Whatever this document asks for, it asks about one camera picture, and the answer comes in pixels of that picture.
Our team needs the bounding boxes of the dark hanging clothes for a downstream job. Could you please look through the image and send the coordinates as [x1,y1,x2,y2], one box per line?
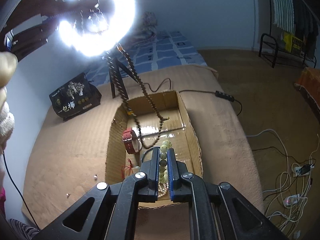
[292,0,319,59]

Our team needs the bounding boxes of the black printed gift bag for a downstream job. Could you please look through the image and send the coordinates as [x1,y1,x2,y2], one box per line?
[49,73,102,121]

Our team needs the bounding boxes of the black clothes rack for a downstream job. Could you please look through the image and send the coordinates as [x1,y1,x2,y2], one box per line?
[258,0,319,69]

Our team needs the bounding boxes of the black power cable with switch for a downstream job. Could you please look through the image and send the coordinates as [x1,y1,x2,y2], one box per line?
[139,77,243,117]

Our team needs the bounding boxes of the blue patterned bed sheet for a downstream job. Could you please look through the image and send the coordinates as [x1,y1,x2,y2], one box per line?
[84,31,207,86]

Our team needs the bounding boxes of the white power strip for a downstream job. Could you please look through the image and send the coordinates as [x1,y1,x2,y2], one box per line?
[283,194,300,209]

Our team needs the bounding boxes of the orange covered furniture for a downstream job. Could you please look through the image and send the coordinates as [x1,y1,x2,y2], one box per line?
[294,67,319,121]

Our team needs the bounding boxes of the open cardboard box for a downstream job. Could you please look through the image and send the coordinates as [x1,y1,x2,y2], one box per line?
[105,91,204,212]

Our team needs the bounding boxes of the tangled white floor cables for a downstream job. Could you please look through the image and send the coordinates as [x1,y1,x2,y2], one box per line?
[246,128,320,238]

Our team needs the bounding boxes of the long brown bead necklace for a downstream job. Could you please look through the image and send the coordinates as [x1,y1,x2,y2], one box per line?
[75,7,171,151]

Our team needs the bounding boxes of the striped hanging towel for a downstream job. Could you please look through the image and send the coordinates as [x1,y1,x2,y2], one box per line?
[272,0,295,33]

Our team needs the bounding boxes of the black tripod stand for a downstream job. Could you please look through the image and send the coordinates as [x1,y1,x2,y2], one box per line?
[104,53,138,100]

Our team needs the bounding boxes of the cream bead bracelet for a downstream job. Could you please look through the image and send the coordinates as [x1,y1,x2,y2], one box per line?
[158,139,173,184]

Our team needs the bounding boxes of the white ring light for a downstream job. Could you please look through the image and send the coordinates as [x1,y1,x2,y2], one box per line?
[57,0,136,57]

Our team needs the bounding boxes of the white pearl necklace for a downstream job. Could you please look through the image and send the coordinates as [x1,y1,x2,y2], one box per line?
[157,180,171,198]

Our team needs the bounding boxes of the green pendant red cord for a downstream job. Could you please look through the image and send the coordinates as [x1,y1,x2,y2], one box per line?
[121,158,141,181]

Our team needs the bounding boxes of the gloved left hand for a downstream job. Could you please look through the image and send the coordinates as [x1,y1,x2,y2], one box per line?
[0,52,18,152]

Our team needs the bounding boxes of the yellow box on rack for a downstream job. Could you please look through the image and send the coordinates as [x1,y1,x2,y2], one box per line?
[283,32,303,56]

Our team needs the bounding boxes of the folded floral quilt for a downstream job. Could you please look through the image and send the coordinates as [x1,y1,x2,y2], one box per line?
[123,11,158,49]

